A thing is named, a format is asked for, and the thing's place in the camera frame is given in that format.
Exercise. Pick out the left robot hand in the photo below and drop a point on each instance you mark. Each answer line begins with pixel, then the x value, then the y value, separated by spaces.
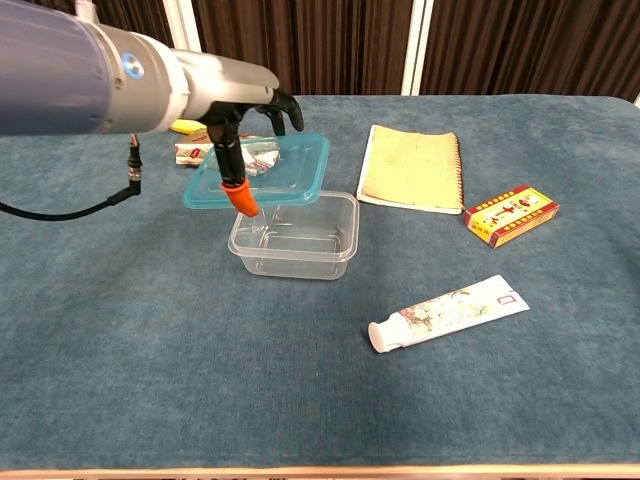
pixel 230 80

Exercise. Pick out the blue translucent plastic lid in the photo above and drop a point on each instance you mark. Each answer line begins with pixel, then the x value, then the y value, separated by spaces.
pixel 295 170

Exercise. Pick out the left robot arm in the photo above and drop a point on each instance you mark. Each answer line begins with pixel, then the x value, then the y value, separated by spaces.
pixel 65 70

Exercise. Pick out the clear plastic container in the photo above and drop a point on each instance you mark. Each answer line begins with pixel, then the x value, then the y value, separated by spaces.
pixel 300 245

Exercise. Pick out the yellow banana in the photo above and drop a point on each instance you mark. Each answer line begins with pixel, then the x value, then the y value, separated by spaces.
pixel 182 127

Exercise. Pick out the crumpled gold red snack wrapper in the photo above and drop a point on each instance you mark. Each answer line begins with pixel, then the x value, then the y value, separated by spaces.
pixel 190 150

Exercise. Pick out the dark brown pleated curtain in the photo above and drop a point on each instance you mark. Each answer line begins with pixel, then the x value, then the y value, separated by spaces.
pixel 350 45

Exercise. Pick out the tan spiral notebook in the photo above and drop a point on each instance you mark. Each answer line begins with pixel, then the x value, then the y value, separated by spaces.
pixel 410 167

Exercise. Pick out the teal velvet tablecloth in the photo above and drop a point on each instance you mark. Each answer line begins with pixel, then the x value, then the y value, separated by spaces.
pixel 300 380

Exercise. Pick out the red yellow small carton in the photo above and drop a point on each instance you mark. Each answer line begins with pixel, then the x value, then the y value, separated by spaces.
pixel 510 215

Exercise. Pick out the white printed cream tube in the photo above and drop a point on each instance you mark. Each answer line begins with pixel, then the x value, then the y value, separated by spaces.
pixel 450 312

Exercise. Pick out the wide white frame post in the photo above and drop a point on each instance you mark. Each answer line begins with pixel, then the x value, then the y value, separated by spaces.
pixel 180 25

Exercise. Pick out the thin white frame post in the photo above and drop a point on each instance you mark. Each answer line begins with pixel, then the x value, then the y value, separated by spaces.
pixel 85 7

